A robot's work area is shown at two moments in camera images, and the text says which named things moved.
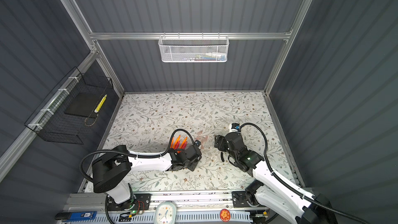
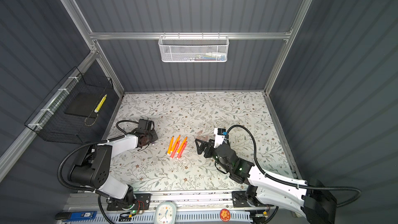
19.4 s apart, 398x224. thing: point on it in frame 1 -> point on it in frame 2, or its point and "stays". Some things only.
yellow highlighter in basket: (99, 105) stays
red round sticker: (225, 214) stays
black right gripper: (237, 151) -> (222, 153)
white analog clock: (165, 213) stays
